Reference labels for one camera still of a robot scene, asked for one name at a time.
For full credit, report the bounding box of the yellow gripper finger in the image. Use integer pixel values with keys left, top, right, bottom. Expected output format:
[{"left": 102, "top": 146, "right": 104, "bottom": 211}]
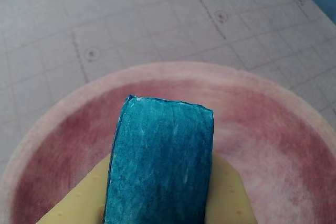
[
  {"left": 204, "top": 153, "right": 259, "bottom": 224},
  {"left": 35, "top": 153, "right": 111, "bottom": 224}
]

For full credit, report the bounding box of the blue block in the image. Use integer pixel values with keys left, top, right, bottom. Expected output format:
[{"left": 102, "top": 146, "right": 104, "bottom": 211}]
[{"left": 103, "top": 94, "right": 215, "bottom": 224}]

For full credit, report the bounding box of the round wooden bowl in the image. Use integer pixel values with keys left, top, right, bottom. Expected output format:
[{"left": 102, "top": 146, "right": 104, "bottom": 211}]
[{"left": 0, "top": 61, "right": 336, "bottom": 224}]

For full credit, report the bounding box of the brown grid paper mat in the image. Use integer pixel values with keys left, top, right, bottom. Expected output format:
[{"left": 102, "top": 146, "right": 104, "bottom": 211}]
[{"left": 0, "top": 0, "right": 336, "bottom": 172}]

